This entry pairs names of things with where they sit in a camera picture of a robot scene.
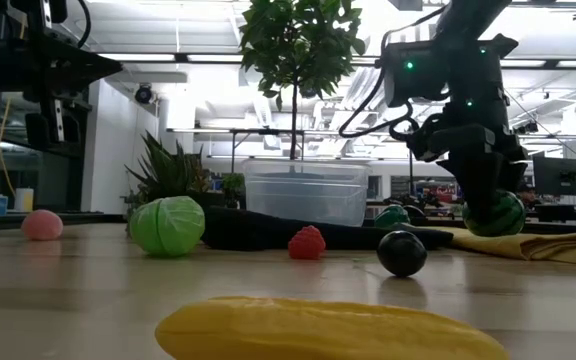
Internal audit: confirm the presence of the black background desk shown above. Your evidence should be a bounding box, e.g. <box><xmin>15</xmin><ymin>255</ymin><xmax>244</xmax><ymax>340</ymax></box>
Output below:
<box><xmin>532</xmin><ymin>202</ymin><xmax>576</xmax><ymax>225</ymax></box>

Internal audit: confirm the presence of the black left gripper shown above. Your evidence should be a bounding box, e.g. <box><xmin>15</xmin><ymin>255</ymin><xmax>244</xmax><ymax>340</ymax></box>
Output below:
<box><xmin>0</xmin><ymin>0</ymin><xmax>124</xmax><ymax>149</ymax></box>

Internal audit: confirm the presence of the red toy raspberry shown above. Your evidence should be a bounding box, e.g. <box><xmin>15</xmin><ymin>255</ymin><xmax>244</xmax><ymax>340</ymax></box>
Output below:
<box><xmin>287</xmin><ymin>224</ymin><xmax>327</xmax><ymax>261</ymax></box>

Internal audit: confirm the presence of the person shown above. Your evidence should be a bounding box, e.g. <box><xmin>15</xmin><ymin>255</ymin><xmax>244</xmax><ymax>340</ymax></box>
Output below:
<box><xmin>516</xmin><ymin>182</ymin><xmax>543</xmax><ymax>210</ymax></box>

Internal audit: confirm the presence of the striped green toy watermelon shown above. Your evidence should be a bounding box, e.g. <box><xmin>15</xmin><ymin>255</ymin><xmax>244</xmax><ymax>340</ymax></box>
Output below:
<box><xmin>461</xmin><ymin>188</ymin><xmax>527</xmax><ymax>238</ymax></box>

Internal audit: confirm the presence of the background metal table frame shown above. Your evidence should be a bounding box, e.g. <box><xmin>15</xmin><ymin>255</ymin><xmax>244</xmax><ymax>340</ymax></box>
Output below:
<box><xmin>166</xmin><ymin>127</ymin><xmax>409</xmax><ymax>166</ymax></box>

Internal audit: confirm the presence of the white cylindrical container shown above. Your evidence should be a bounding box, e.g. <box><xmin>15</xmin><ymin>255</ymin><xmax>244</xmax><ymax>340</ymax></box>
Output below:
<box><xmin>13</xmin><ymin>187</ymin><xmax>35</xmax><ymax>213</ymax></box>

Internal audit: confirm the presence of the black toy plum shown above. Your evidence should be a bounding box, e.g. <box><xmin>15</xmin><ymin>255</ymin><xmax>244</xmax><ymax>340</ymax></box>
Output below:
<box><xmin>376</xmin><ymin>230</ymin><xmax>428</xmax><ymax>279</ymax></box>

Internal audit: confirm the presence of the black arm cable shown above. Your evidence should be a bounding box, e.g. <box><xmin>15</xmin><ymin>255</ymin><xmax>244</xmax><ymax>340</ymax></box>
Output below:
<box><xmin>75</xmin><ymin>0</ymin><xmax>93</xmax><ymax>50</ymax></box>
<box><xmin>337</xmin><ymin>4</ymin><xmax>450</xmax><ymax>146</ymax></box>

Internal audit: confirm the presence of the leafy green potted tree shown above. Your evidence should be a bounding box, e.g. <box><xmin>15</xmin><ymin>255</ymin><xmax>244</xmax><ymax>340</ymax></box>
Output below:
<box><xmin>239</xmin><ymin>0</ymin><xmax>368</xmax><ymax>181</ymax></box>

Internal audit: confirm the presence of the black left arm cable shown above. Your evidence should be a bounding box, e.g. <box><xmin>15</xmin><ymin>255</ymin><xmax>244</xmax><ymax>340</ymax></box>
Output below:
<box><xmin>75</xmin><ymin>0</ymin><xmax>93</xmax><ymax>50</ymax></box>

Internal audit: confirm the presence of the yellow cloth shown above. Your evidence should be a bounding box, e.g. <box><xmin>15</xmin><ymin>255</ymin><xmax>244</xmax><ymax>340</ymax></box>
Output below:
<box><xmin>401</xmin><ymin>223</ymin><xmax>576</xmax><ymax>268</ymax></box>

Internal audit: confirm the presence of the small green background plant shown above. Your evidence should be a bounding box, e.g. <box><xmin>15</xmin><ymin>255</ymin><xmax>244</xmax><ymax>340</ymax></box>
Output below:
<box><xmin>221</xmin><ymin>172</ymin><xmax>247</xmax><ymax>210</ymax></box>

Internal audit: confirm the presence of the clear plastic tupperware container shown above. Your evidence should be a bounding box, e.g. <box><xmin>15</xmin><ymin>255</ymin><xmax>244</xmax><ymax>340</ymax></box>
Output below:
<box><xmin>241</xmin><ymin>158</ymin><xmax>372</xmax><ymax>228</ymax></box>

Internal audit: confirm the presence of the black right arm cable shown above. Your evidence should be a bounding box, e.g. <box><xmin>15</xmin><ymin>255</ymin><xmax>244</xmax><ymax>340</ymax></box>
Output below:
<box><xmin>337</xmin><ymin>4</ymin><xmax>450</xmax><ymax>146</ymax></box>

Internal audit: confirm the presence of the black cloth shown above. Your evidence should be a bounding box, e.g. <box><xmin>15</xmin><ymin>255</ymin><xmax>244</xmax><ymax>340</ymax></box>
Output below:
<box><xmin>200</xmin><ymin>205</ymin><xmax>455</xmax><ymax>253</ymax></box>

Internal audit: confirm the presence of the round black wall spotlight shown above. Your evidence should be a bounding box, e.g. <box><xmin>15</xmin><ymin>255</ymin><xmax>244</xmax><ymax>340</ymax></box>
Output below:
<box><xmin>133</xmin><ymin>83</ymin><xmax>156</xmax><ymax>106</ymax></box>

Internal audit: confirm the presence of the light green toy cabbage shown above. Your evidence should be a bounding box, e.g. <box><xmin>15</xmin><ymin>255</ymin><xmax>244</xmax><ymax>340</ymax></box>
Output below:
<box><xmin>128</xmin><ymin>195</ymin><xmax>206</xmax><ymax>259</ymax></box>

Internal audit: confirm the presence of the pink toy peach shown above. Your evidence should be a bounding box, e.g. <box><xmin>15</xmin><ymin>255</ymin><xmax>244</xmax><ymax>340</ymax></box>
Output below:
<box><xmin>21</xmin><ymin>209</ymin><xmax>64</xmax><ymax>242</ymax></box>

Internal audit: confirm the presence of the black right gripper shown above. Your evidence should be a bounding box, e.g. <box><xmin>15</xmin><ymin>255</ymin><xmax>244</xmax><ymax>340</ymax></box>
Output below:
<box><xmin>406</xmin><ymin>116</ymin><xmax>530</xmax><ymax>222</ymax></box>

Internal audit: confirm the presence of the yellow toy banana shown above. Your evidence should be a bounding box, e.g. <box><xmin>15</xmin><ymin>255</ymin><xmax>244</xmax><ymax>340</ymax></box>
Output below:
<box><xmin>154</xmin><ymin>295</ymin><xmax>512</xmax><ymax>360</ymax></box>

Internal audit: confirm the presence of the large black computer monitor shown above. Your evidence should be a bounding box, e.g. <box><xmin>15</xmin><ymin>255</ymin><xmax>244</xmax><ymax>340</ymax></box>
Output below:
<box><xmin>532</xmin><ymin>156</ymin><xmax>576</xmax><ymax>198</ymax></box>

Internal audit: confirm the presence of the small spiky succulent plant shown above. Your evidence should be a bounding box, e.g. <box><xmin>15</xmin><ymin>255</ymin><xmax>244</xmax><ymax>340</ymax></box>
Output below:
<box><xmin>122</xmin><ymin>130</ymin><xmax>214</xmax><ymax>236</ymax></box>

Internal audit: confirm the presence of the dark green toy vegetable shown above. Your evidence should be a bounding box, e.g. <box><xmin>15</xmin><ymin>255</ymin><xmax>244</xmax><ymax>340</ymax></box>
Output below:
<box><xmin>373</xmin><ymin>203</ymin><xmax>412</xmax><ymax>230</ymax></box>

